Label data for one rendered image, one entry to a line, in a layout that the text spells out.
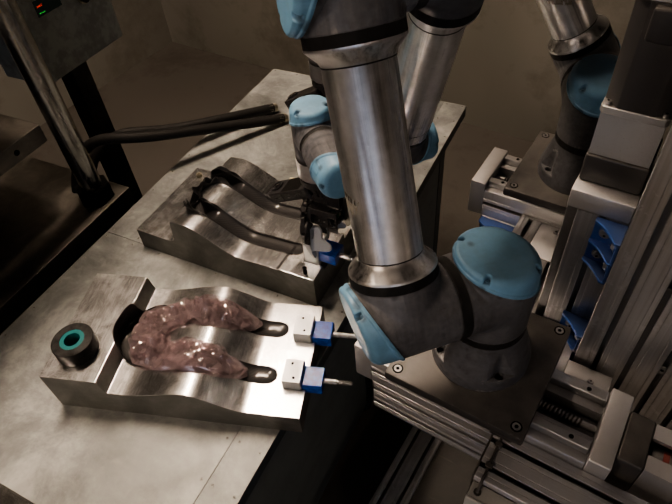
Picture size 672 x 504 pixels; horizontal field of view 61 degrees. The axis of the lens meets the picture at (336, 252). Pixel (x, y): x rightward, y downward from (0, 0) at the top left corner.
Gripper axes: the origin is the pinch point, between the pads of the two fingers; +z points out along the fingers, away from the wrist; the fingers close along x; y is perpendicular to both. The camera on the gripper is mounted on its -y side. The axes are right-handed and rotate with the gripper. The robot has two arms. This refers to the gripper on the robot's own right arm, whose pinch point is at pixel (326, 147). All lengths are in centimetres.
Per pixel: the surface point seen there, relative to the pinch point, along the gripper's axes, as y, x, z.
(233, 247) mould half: -7.3, -34.0, 6.3
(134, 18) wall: -222, 158, 68
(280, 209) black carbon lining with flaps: -4.3, -17.8, 7.3
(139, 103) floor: -191, 111, 95
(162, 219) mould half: -31.6, -30.6, 9.1
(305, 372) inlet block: 23, -55, 8
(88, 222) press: -57, -34, 17
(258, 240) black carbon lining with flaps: -3.8, -29.1, 7.3
